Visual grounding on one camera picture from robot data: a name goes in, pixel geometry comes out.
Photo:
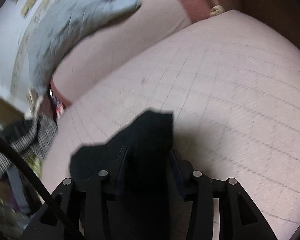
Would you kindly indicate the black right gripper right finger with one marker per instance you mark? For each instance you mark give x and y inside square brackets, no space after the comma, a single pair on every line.
[175,163]

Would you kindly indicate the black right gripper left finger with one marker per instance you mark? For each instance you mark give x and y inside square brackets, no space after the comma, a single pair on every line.
[120,169]

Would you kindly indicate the black pants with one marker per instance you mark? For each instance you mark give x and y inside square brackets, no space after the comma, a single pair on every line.
[148,136]

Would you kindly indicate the colourful small packet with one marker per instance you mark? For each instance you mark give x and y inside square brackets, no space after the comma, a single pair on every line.
[57,105]

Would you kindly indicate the black and white striped garment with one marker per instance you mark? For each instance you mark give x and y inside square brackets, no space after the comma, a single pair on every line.
[30,137]

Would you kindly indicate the green patterned cloth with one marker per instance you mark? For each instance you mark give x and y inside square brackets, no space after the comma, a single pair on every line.
[36,165]

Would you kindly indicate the grey-blue quilted blanket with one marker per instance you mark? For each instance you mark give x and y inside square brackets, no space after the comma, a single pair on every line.
[64,25]

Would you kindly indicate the pink sofa back cushion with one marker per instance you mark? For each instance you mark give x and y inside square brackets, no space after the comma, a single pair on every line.
[110,47]

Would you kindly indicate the cream knotted tassel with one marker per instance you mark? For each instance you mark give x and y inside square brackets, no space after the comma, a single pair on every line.
[216,10]

